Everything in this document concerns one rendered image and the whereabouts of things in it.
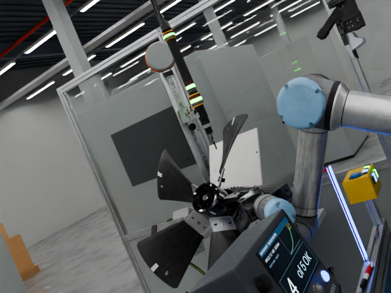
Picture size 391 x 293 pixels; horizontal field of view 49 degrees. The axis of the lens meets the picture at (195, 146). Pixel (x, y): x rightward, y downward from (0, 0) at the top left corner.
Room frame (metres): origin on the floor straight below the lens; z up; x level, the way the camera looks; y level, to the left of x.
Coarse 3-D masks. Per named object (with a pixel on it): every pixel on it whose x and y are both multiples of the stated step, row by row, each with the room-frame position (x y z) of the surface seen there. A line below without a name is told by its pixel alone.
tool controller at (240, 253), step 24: (288, 216) 0.83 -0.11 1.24; (240, 240) 0.80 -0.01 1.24; (264, 240) 0.72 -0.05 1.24; (288, 240) 0.78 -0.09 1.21; (216, 264) 0.74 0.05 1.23; (240, 264) 0.64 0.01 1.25; (264, 264) 0.68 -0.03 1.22; (288, 264) 0.73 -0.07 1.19; (312, 264) 0.79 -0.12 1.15; (192, 288) 0.68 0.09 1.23; (216, 288) 0.64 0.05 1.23; (240, 288) 0.62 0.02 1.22; (264, 288) 0.62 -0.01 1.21; (312, 288) 0.74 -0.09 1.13; (336, 288) 0.80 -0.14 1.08
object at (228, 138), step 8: (232, 120) 1.70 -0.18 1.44; (240, 120) 1.62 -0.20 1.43; (224, 128) 1.78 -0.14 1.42; (232, 128) 1.66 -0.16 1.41; (240, 128) 1.58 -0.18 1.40; (224, 136) 1.76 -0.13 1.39; (232, 136) 1.62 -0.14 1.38; (224, 144) 1.72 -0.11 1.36; (232, 144) 1.58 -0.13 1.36; (224, 152) 1.65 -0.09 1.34; (224, 160) 1.60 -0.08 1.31
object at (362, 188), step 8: (360, 168) 1.65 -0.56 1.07; (368, 168) 1.60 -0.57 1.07; (360, 176) 1.54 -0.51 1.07; (368, 176) 1.51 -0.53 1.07; (344, 184) 1.55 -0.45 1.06; (352, 184) 1.54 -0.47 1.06; (360, 184) 1.53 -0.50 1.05; (368, 184) 1.51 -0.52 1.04; (376, 184) 1.57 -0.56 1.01; (352, 192) 1.55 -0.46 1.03; (360, 192) 1.53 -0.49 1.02; (368, 192) 1.52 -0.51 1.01; (376, 192) 1.52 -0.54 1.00; (352, 200) 1.55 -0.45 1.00; (360, 200) 1.54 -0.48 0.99; (368, 200) 1.53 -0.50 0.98
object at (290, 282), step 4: (284, 272) 0.70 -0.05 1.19; (288, 272) 0.71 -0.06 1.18; (284, 276) 0.70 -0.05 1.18; (288, 276) 0.71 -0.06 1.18; (292, 276) 0.71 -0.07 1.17; (280, 280) 0.68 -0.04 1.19; (284, 280) 0.69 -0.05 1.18; (288, 280) 0.70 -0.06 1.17; (292, 280) 0.71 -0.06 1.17; (296, 280) 0.72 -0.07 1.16; (280, 284) 0.68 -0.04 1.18; (284, 284) 0.68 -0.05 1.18; (288, 284) 0.69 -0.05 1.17; (292, 284) 0.70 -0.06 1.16; (296, 284) 0.71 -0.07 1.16; (284, 288) 0.68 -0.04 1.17; (288, 288) 0.68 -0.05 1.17; (292, 288) 0.69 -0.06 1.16; (296, 288) 0.70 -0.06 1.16; (300, 288) 0.71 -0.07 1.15; (288, 292) 0.68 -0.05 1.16; (292, 292) 0.69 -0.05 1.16; (296, 292) 0.69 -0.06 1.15; (300, 292) 0.70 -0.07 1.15
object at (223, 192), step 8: (208, 184) 1.55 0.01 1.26; (200, 192) 1.56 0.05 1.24; (208, 192) 1.54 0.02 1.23; (216, 192) 1.51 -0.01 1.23; (224, 192) 1.55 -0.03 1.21; (232, 192) 1.60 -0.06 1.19; (192, 200) 1.56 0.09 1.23; (200, 200) 1.55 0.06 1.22; (208, 200) 1.53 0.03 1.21; (216, 200) 1.50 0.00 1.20; (224, 200) 1.53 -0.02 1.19; (200, 208) 1.54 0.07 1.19; (208, 208) 1.50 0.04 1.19; (216, 208) 1.50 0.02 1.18; (224, 208) 1.53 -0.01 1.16; (232, 208) 1.57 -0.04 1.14; (208, 216) 1.53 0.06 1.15; (216, 216) 1.53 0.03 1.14; (232, 216) 1.56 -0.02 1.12
